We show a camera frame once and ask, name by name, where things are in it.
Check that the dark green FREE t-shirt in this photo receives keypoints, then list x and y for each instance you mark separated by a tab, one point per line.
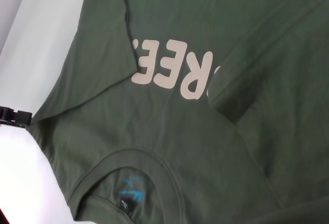
205	118

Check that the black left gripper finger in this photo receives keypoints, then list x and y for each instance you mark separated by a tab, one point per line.
15	117

